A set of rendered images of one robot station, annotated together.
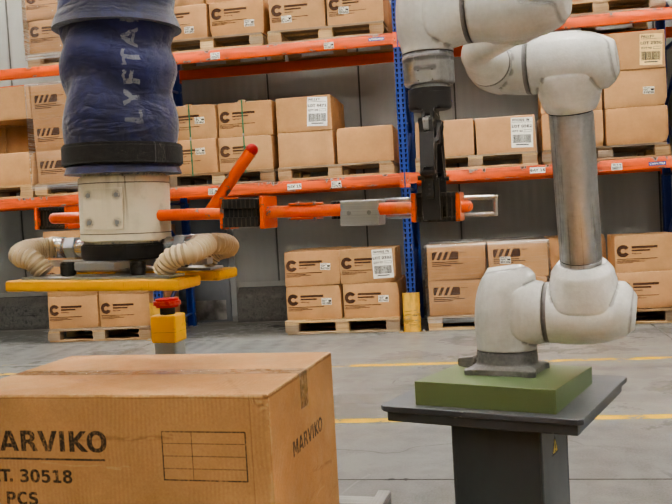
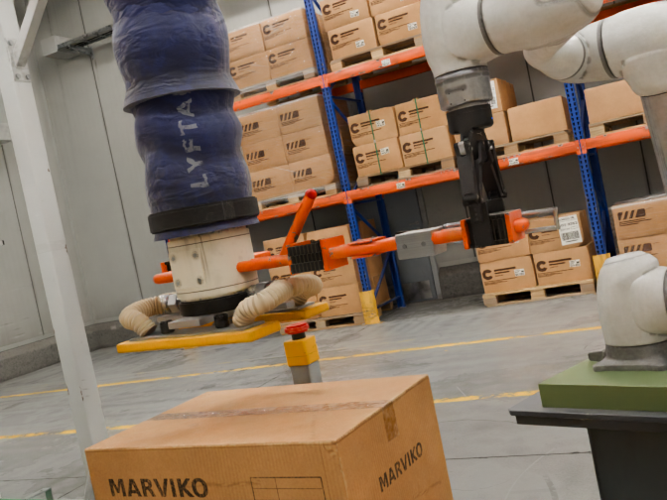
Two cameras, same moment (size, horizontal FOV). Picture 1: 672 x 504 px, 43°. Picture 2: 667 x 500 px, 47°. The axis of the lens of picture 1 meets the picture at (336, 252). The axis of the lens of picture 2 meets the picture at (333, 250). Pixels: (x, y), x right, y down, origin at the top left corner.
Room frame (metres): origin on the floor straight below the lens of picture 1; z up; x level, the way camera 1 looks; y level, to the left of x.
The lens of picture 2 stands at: (0.17, -0.27, 1.30)
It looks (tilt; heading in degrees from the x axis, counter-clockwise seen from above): 2 degrees down; 16
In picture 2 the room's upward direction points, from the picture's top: 12 degrees counter-clockwise
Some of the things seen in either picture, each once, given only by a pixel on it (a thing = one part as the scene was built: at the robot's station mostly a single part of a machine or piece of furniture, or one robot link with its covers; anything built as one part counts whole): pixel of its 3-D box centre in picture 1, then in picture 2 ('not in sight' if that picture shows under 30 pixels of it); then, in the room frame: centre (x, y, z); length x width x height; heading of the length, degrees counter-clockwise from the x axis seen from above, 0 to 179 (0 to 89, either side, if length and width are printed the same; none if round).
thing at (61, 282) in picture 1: (103, 275); (195, 329); (1.54, 0.42, 1.14); 0.34 x 0.10 x 0.05; 76
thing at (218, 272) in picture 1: (150, 267); (250, 311); (1.72, 0.38, 1.14); 0.34 x 0.10 x 0.05; 76
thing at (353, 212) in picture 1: (362, 212); (421, 243); (1.52, -0.05, 1.23); 0.07 x 0.07 x 0.04; 76
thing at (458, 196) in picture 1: (438, 207); (492, 229); (1.48, -0.18, 1.23); 0.08 x 0.07 x 0.05; 76
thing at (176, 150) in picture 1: (123, 156); (204, 215); (1.63, 0.40, 1.36); 0.23 x 0.23 x 0.04
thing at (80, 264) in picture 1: (127, 250); (220, 301); (1.63, 0.40, 1.18); 0.34 x 0.25 x 0.06; 76
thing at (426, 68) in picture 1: (428, 72); (465, 91); (1.49, -0.18, 1.47); 0.09 x 0.09 x 0.06
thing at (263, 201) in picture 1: (248, 212); (317, 255); (1.57, 0.16, 1.24); 0.10 x 0.08 x 0.06; 166
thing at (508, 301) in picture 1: (509, 306); (634, 296); (2.18, -0.44, 0.97); 0.18 x 0.16 x 0.22; 67
